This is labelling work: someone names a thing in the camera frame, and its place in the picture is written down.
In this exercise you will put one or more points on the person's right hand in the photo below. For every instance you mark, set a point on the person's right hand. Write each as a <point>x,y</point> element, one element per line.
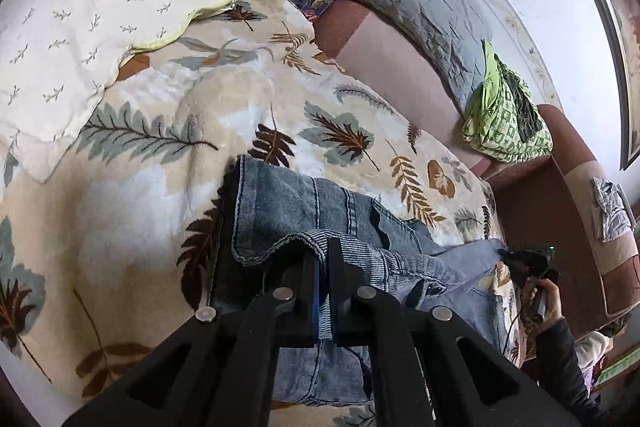
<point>554,302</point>

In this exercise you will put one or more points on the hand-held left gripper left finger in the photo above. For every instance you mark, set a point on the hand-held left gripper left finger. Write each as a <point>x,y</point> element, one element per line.
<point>308,317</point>

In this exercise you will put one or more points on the white sprig print quilt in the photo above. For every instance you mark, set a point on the white sprig print quilt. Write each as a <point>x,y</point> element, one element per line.
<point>75,17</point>

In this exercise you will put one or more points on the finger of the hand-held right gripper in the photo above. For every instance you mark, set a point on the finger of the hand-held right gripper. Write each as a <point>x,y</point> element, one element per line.
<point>512,259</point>

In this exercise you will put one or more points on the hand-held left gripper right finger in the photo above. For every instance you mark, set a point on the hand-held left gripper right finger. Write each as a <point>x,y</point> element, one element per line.
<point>345,292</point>

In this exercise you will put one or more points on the leaf print fleece blanket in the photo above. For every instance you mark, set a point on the leaf print fleece blanket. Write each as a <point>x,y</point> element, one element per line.
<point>150,207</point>

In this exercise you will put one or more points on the grey denim pants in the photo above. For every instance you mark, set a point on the grey denim pants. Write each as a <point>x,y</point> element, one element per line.
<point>300,207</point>

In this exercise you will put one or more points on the brown and pink sofa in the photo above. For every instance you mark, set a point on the brown and pink sofa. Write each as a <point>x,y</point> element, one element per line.
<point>400,67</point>

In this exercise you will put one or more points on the dark window frame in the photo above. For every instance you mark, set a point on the dark window frame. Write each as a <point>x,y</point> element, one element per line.
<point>607,32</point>

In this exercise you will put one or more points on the grey crumpled cloth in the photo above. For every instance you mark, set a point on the grey crumpled cloth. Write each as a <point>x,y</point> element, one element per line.
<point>610,212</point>

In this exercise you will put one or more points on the green patterned cloth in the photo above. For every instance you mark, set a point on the green patterned cloth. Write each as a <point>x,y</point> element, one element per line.
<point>500,127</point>

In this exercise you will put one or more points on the person's right forearm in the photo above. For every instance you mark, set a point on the person's right forearm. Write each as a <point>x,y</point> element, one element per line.
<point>565,367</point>

